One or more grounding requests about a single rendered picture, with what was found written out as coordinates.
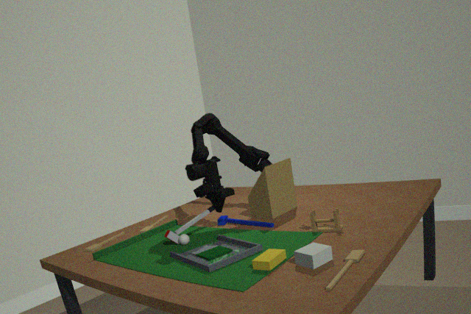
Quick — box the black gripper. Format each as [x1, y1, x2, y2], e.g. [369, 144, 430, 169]
[203, 174, 235, 213]

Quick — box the green putting mat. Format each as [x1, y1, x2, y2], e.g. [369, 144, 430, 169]
[96, 225, 323, 292]

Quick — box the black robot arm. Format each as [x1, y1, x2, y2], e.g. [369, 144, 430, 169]
[185, 113, 272, 198]

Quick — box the white golf ball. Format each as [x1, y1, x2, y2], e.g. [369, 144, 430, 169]
[178, 234, 190, 245]

